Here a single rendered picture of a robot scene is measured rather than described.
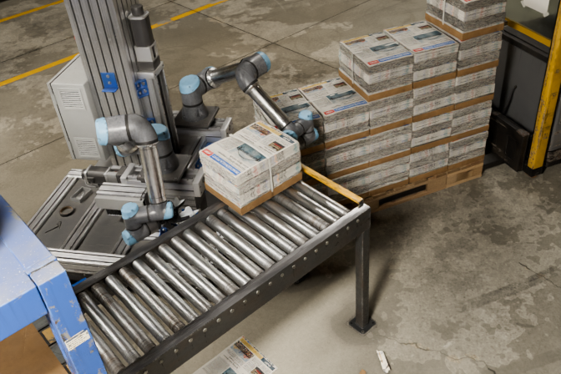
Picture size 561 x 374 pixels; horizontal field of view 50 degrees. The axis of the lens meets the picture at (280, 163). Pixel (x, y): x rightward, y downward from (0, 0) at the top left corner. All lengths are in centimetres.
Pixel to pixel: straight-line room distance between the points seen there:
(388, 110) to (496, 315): 126
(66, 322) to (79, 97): 173
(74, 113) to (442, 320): 220
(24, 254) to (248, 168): 124
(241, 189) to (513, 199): 209
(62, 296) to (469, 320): 230
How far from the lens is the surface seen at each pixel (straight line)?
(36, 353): 247
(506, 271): 368
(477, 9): 363
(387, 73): 343
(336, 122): 342
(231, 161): 270
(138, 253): 269
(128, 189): 317
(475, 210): 404
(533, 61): 428
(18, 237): 173
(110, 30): 299
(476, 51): 373
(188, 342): 234
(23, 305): 159
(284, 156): 275
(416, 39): 364
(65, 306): 165
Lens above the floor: 257
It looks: 36 degrees down
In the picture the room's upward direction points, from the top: 5 degrees counter-clockwise
